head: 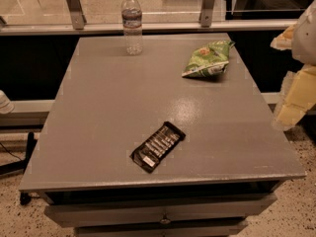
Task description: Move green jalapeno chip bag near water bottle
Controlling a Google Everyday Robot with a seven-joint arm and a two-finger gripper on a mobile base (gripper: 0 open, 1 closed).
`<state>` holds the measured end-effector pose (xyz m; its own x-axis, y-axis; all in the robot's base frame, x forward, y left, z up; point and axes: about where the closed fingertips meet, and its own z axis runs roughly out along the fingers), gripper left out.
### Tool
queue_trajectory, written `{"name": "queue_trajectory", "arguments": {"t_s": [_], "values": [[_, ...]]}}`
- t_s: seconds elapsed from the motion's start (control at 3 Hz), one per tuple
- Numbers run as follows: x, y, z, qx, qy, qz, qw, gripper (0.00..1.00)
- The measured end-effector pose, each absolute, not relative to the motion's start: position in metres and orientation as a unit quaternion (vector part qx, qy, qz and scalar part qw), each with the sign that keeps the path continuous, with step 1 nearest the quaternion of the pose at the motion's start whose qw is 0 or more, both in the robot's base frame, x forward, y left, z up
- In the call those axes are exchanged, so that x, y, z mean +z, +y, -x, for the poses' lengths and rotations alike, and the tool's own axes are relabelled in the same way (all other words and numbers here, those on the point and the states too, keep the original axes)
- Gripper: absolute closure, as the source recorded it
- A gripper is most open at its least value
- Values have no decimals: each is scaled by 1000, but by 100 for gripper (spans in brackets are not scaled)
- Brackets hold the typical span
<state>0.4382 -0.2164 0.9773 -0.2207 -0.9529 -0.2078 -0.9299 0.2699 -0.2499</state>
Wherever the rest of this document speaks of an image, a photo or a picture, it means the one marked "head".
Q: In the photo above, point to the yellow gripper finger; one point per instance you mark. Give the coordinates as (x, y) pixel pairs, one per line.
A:
(284, 40)
(297, 96)

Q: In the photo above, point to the green jalapeno chip bag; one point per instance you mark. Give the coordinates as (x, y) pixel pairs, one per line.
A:
(209, 60)

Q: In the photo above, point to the clear plastic water bottle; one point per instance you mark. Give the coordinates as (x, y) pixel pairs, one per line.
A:
(131, 15)

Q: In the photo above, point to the black snack bar wrapper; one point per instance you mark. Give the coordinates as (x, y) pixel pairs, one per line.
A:
(149, 154)

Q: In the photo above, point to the grey table drawer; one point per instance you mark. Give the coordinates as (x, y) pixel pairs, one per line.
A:
(157, 211)

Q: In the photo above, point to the white object at left edge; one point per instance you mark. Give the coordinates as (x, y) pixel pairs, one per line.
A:
(6, 105)

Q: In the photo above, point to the black stand base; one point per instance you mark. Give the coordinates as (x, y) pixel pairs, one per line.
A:
(22, 164)

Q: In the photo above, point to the right metal railing bracket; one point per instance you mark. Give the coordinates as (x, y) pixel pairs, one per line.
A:
(206, 13)

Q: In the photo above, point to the metal railing bracket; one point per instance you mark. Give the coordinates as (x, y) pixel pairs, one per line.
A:
(76, 14)
(206, 13)

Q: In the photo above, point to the left metal railing bracket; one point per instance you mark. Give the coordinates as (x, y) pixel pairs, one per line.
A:
(76, 14)

